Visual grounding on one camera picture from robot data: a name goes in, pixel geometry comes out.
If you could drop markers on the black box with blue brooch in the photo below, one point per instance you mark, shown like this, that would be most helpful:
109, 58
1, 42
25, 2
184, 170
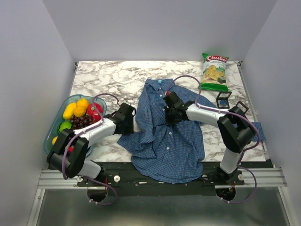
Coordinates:
222, 100

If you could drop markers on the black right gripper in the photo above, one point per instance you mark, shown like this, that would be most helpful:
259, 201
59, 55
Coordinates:
168, 120

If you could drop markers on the orange fruit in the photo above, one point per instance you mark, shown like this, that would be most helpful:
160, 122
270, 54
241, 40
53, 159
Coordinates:
79, 111
82, 102

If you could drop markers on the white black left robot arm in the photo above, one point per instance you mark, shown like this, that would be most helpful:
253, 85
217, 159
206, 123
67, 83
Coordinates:
68, 154

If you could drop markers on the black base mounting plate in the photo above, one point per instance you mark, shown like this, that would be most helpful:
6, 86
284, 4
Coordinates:
127, 181

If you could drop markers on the green cassava chips bag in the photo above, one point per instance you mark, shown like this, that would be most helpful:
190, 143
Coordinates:
214, 73

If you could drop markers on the aluminium frame rail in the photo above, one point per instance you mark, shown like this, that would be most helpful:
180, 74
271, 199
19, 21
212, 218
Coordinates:
260, 177

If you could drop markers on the dark purple grapes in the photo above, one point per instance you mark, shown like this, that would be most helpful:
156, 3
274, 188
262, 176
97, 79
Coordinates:
81, 122

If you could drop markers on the blue checked shirt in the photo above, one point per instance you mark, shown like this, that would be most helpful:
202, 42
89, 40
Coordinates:
158, 146

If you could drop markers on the yellow mango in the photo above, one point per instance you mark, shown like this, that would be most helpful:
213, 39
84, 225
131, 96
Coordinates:
69, 111

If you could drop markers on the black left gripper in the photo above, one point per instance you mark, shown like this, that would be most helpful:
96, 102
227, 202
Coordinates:
130, 128

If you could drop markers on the teal plastic fruit basket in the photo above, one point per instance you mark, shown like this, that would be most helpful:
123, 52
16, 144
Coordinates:
59, 119

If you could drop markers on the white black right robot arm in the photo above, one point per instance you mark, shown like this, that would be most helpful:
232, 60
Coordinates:
236, 130

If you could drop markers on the yellow pear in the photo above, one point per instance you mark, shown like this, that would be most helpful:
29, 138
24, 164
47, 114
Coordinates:
54, 140

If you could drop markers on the black box with gold brooch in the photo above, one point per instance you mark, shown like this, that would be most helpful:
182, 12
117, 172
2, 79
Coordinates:
242, 106

